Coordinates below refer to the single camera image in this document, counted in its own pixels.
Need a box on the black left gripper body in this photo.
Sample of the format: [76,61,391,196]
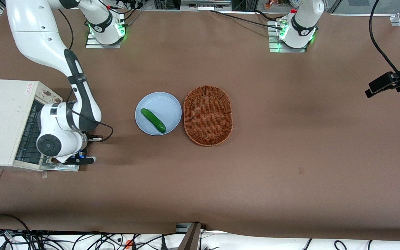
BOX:
[365,71,400,98]

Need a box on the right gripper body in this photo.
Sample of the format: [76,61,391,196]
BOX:
[64,153,81,165]

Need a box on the white toaster oven body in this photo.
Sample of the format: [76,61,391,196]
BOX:
[0,79,63,172]

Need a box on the green cucumber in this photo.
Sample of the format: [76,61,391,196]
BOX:
[141,108,167,133]

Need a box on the light blue round plate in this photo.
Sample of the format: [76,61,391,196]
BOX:
[135,92,182,136]

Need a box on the brown oval wicker basket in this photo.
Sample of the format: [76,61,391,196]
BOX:
[183,85,233,147]

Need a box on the black cable to left gripper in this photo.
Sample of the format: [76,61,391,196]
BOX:
[369,0,400,75]

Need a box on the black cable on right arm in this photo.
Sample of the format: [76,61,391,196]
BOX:
[58,10,114,143]

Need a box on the black looping floor cable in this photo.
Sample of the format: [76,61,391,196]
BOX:
[0,214,30,232]

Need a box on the brown camera mount post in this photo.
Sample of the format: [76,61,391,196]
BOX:
[178,222,203,250]

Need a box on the black cable across table edge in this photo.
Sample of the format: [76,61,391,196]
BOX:
[210,10,284,30]

